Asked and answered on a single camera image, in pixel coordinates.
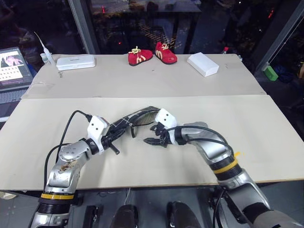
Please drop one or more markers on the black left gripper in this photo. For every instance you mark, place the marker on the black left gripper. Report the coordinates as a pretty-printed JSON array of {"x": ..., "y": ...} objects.
[{"x": 111, "y": 137}]

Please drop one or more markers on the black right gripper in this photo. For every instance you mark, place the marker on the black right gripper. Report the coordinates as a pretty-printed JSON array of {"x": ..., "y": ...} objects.
[{"x": 164, "y": 136}]

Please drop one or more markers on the black grid pencil pouch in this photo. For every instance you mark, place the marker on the black grid pencil pouch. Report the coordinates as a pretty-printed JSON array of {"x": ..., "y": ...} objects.
[{"x": 140, "y": 113}]

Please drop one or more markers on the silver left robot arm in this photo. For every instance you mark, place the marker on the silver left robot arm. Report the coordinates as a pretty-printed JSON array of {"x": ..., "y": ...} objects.
[{"x": 66, "y": 161}]

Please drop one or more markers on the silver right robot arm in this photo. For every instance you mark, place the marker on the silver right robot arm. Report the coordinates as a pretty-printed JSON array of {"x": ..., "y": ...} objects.
[{"x": 213, "y": 147}]

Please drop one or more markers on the flat white plastic case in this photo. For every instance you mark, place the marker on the flat white plastic case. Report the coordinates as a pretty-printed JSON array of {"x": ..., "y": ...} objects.
[{"x": 76, "y": 62}]

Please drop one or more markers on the laptop computer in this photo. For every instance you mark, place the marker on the laptop computer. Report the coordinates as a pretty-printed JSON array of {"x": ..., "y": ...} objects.
[{"x": 12, "y": 67}]

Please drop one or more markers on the red baby shoe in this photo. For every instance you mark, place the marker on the red baby shoe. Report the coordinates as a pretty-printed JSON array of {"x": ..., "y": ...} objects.
[
  {"x": 140, "y": 57},
  {"x": 167, "y": 56}
]

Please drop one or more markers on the small metal clip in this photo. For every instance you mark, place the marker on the small metal clip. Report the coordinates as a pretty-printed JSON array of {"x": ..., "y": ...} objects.
[{"x": 60, "y": 74}]

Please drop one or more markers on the dark rounded shape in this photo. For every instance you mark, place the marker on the dark rounded shape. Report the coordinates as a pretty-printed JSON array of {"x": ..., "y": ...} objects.
[
  {"x": 183, "y": 216},
  {"x": 126, "y": 217}
]

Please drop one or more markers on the white cardboard box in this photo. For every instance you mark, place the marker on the white cardboard box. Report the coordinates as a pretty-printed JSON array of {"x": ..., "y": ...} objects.
[{"x": 203, "y": 64}]

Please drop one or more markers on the black rectangular block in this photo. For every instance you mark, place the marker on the black rectangular block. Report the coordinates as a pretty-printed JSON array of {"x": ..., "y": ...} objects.
[{"x": 92, "y": 217}]

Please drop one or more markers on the red capped bottle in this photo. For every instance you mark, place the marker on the red capped bottle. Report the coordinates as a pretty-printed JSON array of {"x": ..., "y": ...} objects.
[{"x": 225, "y": 50}]

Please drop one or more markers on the green block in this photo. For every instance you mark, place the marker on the green block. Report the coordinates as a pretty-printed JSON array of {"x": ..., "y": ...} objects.
[{"x": 271, "y": 74}]

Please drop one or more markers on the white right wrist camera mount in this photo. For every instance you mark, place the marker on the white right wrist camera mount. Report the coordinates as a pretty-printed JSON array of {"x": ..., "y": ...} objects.
[{"x": 166, "y": 117}]

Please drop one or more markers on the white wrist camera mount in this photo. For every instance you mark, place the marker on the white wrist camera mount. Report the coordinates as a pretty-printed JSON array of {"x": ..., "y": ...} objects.
[
  {"x": 96, "y": 124},
  {"x": 166, "y": 117}
]

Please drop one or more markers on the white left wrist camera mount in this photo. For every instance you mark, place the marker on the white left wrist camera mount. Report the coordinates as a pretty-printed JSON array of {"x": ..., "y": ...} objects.
[{"x": 96, "y": 124}]

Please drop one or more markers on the grey window frame post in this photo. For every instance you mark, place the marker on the grey window frame post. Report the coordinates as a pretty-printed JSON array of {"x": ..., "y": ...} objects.
[
  {"x": 84, "y": 26},
  {"x": 278, "y": 35}
]

